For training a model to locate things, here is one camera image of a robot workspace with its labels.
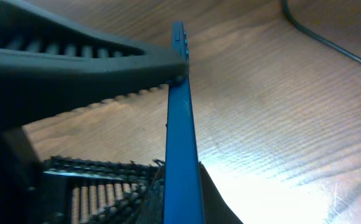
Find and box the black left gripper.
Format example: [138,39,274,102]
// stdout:
[0,127,42,223]

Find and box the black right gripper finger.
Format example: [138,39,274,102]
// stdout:
[199,162,243,224]

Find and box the black charger cable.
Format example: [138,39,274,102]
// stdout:
[280,0,361,74]

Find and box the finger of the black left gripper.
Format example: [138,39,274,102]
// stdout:
[0,1,189,133]
[40,156,165,224]

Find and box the blue smartphone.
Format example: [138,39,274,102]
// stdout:
[162,21,206,224]

